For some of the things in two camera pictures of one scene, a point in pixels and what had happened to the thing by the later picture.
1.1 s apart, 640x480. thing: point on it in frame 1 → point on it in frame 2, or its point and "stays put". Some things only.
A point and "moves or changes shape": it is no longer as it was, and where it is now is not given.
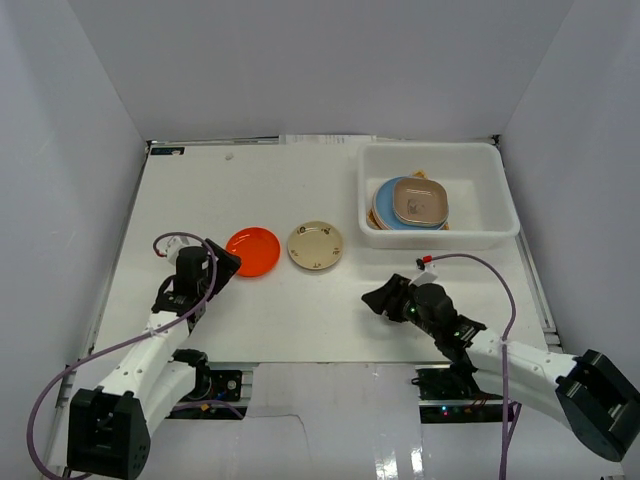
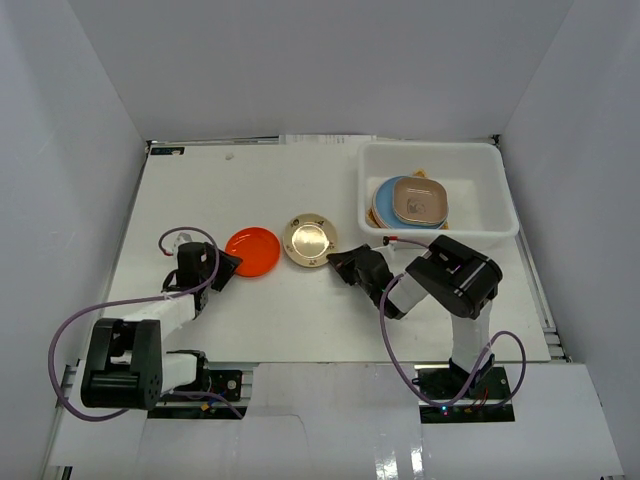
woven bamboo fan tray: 371,219 stays put
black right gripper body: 411,314 → 373,294
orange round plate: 258,249 stays put
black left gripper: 220,265 stays put
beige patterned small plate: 315,245 moves or changes shape
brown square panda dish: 420,201 stays put
